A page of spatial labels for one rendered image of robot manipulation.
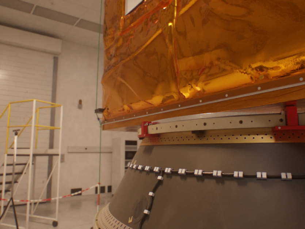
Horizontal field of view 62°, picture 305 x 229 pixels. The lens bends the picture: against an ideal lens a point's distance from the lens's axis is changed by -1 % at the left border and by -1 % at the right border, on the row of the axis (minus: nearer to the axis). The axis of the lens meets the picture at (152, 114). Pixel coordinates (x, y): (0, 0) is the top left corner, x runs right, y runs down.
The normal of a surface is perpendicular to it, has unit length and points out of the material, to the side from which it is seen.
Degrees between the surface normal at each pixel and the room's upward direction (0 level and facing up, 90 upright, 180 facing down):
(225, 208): 62
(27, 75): 90
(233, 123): 90
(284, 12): 90
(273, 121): 90
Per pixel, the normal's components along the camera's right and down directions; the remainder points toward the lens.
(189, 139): -0.62, -0.56
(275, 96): -0.83, -0.07
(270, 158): -0.33, -0.58
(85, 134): 0.58, -0.11
